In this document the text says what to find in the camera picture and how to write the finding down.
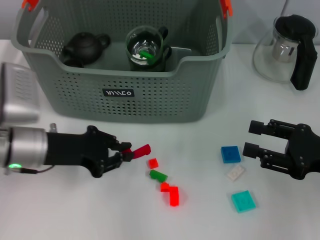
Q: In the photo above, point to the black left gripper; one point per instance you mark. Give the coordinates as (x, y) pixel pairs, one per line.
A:
(75, 150)

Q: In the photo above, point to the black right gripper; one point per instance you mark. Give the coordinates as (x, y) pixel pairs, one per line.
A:
(305, 152)

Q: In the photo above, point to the dark red bent brick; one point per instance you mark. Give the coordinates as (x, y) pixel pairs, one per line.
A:
(141, 151)

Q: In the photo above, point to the green toy brick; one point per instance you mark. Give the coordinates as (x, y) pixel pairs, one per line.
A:
(147, 55)
(158, 175)

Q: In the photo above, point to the grey perforated storage basket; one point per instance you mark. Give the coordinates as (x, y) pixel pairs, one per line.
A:
(150, 100)

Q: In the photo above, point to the blue square toy plate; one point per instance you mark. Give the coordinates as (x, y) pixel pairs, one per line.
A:
(231, 154)

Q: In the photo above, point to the white toy brick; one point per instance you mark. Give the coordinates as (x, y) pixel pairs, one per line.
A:
(235, 173)

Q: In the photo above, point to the teal square toy plate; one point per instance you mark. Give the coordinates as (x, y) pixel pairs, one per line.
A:
(243, 201)

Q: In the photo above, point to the short metal left wrist stub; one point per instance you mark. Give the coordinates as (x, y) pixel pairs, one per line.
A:
(53, 127)

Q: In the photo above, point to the long red toy brick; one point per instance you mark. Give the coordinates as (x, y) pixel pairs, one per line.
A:
(175, 197)

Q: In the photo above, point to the black clay teapot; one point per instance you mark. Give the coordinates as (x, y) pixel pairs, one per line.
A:
(85, 47)

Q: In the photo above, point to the orange basket latch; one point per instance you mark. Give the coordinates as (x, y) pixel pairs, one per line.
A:
(30, 3)
(227, 7)

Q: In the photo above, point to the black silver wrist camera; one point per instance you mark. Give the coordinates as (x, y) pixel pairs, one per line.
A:
(17, 95)

